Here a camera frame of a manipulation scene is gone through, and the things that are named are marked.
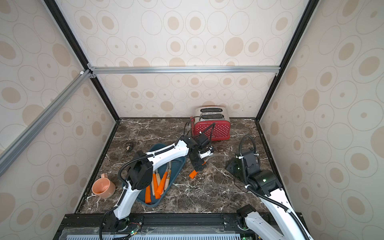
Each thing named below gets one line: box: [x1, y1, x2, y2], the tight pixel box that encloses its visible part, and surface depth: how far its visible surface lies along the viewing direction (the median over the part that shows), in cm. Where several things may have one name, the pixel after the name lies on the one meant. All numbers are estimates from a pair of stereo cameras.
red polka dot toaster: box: [191, 105, 231, 142], surface depth 99 cm
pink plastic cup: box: [92, 173, 116, 199], surface depth 82 cm
